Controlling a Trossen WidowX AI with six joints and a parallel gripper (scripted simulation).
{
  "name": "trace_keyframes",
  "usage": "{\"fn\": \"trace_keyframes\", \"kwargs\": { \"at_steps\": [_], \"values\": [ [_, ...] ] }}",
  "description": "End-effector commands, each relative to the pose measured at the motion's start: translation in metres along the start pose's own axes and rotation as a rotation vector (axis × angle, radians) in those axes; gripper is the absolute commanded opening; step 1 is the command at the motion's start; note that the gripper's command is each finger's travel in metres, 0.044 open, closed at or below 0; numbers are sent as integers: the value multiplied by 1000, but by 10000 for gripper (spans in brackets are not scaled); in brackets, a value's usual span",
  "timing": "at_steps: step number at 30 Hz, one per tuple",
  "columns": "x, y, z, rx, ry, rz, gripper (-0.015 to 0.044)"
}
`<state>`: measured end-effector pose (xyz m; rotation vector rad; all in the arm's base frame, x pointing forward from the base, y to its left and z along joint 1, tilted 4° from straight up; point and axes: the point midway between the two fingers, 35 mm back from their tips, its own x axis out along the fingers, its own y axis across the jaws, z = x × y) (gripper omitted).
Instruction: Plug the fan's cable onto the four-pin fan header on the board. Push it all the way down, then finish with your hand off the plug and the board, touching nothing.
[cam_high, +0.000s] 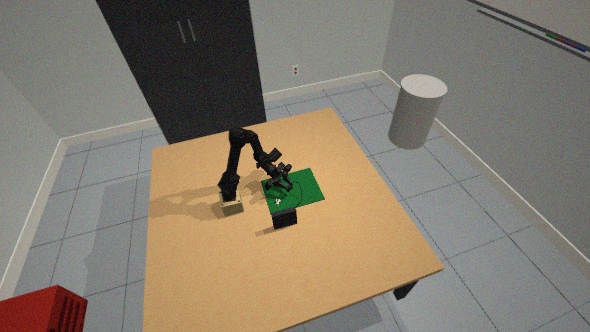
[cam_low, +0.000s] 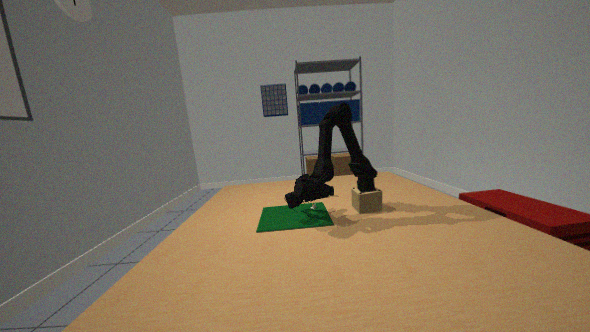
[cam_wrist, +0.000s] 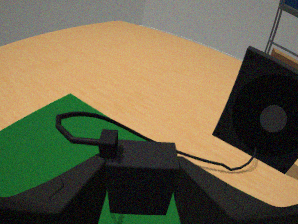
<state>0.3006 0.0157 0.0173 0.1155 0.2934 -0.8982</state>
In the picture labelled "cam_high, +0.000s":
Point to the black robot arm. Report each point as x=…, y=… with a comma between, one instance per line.
x=238, y=137

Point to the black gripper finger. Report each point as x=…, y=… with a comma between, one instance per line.
x=286, y=178
x=278, y=183

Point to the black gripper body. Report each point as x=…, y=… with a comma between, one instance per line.
x=273, y=180

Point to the green circuit board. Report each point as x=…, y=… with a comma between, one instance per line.
x=279, y=199

